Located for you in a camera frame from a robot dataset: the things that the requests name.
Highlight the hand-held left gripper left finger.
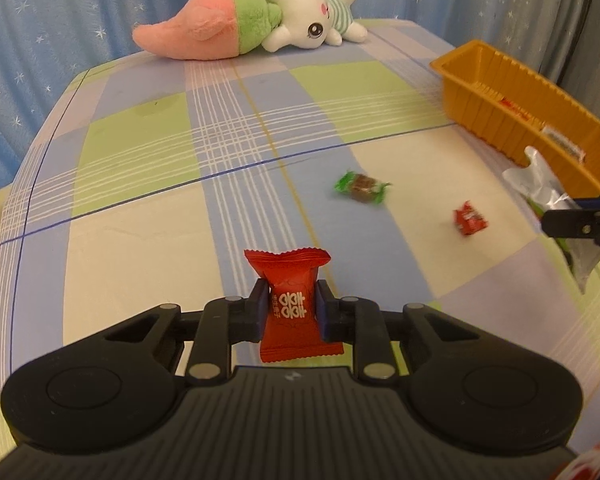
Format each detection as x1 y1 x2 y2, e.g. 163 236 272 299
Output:
97 280 272 381

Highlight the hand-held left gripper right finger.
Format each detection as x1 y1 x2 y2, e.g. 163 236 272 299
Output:
316 280 487 381

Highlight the red snack packet white print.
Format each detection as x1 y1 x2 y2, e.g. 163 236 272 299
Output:
243 247 344 363

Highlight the clear silver snack packet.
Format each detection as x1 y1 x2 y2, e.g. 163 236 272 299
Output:
502 146 600 295

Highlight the orange plastic tray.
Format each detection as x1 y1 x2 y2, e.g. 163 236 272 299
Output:
429 39 600 201

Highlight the small red wrapped candy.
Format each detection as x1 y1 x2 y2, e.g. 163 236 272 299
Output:
452 200 490 237

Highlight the green wrapped candy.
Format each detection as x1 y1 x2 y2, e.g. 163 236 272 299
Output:
334 170 393 206

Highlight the plaid tablecloth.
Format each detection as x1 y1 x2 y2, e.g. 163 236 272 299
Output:
0 17 600 461

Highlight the grey curtain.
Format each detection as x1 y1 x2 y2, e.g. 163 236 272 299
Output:
505 0 600 111

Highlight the pink green plush carrot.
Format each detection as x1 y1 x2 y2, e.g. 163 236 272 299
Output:
132 0 283 61

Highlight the white plush rabbit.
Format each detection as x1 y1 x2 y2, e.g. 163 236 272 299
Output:
257 0 370 53

